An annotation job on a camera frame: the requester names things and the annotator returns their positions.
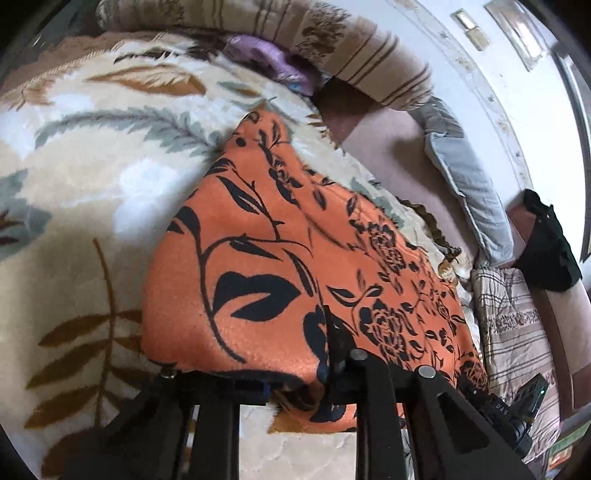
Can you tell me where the grey pillow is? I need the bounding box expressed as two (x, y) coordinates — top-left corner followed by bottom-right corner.
(418, 99), (516, 269)

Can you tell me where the orange black floral dress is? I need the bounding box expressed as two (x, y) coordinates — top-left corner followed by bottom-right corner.
(141, 108), (490, 424)

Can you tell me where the pink sofa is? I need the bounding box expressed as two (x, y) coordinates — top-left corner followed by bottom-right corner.
(314, 78), (588, 416)

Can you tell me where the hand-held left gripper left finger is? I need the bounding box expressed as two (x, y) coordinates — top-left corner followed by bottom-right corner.
(60, 369), (271, 480)

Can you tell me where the black cloth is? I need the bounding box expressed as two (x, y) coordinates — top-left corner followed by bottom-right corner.
(514, 189), (584, 293)

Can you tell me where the small framed picture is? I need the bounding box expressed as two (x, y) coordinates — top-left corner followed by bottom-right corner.
(485, 0), (548, 73)

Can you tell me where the green printed object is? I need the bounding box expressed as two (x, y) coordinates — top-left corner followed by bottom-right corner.
(547, 429), (585, 470)

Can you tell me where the leaf print blanket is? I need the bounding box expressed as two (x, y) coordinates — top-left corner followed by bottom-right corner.
(0, 28), (477, 480)

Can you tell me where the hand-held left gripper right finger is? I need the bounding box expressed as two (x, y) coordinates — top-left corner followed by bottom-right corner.
(323, 309), (536, 480)

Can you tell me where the purple cloth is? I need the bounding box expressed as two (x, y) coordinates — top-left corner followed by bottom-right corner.
(224, 34), (319, 96)

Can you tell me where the striped floral flat cushion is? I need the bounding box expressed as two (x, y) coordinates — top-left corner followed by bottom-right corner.
(471, 267), (562, 465)

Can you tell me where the large framed picture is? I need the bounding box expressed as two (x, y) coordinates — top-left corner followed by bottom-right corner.
(551, 28), (591, 260)

